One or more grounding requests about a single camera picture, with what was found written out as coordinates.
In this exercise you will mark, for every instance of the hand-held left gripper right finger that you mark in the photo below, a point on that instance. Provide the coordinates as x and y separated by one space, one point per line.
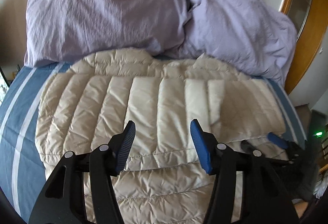
201 144

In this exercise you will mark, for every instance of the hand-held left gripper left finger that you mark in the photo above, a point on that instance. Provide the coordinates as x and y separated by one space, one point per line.
125 144

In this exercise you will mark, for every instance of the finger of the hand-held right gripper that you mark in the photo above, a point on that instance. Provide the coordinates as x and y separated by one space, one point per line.
249 146
277 140

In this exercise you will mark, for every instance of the cream quilted down jacket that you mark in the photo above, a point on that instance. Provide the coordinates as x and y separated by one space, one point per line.
143 111

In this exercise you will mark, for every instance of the person's right forearm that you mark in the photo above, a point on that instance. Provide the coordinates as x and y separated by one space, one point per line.
298 183

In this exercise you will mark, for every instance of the device with green light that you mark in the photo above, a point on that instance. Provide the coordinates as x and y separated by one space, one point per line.
318 133

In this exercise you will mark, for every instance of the blue white striped bed sheet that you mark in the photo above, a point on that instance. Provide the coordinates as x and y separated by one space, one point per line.
18 116

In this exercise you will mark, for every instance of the lavender duvet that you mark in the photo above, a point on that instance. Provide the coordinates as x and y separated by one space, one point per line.
230 21

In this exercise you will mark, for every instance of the lavender pillow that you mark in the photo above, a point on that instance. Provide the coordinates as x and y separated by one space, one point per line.
102 8

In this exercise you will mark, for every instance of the curved wooden frame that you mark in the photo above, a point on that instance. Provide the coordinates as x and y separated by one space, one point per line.
320 21

